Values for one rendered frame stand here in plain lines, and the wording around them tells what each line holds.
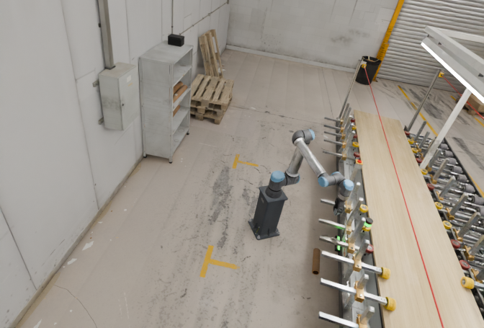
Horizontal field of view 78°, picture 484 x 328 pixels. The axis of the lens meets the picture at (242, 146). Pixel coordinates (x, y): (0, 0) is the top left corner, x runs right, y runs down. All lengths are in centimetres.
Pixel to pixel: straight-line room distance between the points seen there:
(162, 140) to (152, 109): 49
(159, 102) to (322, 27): 688
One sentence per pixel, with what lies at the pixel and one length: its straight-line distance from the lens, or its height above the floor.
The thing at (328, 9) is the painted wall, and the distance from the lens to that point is 996.
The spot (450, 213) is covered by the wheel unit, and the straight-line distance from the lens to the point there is 387.
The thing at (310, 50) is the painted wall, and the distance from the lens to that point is 1016.
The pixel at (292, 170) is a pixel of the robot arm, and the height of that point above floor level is 94.
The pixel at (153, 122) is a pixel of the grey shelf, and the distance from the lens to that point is 435.
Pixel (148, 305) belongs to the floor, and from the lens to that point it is 325.
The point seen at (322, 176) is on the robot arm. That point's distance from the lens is 267.
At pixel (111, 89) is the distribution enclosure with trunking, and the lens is 324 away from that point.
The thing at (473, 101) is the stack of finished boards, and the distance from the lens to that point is 1034.
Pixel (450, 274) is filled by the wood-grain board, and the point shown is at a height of 90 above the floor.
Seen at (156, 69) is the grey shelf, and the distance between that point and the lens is 399.
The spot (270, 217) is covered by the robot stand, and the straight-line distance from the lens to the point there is 356.
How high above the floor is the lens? 286
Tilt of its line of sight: 34 degrees down
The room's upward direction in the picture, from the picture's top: 10 degrees clockwise
